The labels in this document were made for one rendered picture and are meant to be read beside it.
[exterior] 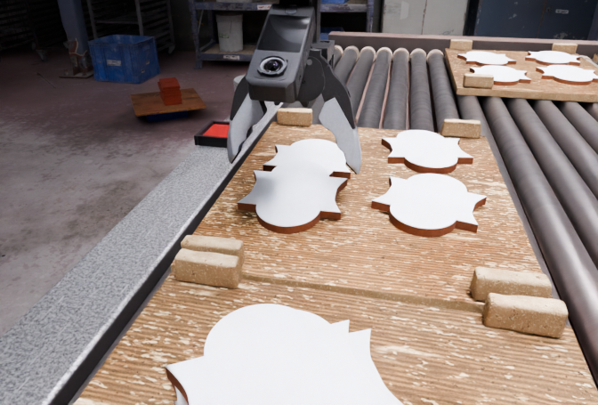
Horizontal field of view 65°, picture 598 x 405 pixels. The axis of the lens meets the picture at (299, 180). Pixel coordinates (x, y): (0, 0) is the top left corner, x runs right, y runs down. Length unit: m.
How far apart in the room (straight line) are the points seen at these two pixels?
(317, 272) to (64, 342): 0.22
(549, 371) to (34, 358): 0.40
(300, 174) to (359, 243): 0.13
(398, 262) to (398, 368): 0.13
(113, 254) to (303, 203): 0.21
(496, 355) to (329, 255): 0.17
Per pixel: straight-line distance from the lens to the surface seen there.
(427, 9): 5.09
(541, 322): 0.43
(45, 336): 0.47
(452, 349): 0.40
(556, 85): 1.16
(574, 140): 0.91
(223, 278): 0.43
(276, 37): 0.46
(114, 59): 4.83
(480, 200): 0.59
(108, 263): 0.54
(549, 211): 0.65
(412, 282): 0.45
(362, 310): 0.42
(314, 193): 0.54
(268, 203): 0.53
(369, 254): 0.48
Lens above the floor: 1.22
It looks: 27 degrees down
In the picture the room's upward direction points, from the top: straight up
